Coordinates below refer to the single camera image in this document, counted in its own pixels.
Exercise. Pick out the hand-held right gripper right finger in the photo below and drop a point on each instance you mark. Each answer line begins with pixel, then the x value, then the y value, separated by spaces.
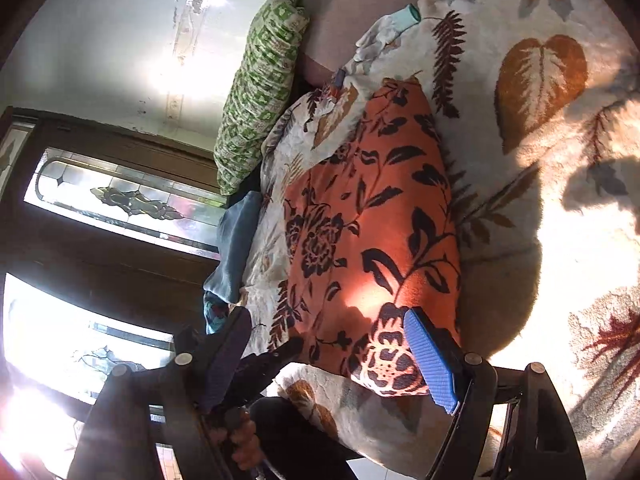
pixel 432 360

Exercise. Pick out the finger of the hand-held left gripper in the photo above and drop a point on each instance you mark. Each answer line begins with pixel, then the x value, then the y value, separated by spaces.
pixel 280 355

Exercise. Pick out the blue cloth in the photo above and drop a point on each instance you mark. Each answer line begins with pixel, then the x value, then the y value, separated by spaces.
pixel 237 245

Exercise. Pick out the green patterned pillow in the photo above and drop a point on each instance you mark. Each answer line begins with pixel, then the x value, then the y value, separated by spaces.
pixel 260 90

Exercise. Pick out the person's left hand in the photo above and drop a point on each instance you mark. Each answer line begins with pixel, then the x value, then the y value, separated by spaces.
pixel 245 440

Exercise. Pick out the mauve bolster cushion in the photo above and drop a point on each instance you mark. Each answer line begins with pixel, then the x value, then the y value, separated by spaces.
pixel 350 15

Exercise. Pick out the white leaf print blanket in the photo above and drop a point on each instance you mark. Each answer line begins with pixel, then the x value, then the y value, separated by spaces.
pixel 525 185

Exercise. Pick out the wooden stained glass window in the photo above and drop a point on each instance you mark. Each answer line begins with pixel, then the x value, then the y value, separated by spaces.
pixel 125 205

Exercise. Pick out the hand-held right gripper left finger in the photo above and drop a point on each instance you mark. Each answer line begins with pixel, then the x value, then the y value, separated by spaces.
pixel 225 360

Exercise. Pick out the white glove with teal cuff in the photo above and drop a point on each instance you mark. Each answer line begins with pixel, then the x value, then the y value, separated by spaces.
pixel 395 22

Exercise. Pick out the orange floral shirt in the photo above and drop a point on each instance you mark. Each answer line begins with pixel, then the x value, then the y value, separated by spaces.
pixel 370 240

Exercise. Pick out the teal printed cloth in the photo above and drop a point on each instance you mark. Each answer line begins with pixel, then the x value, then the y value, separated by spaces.
pixel 215 312

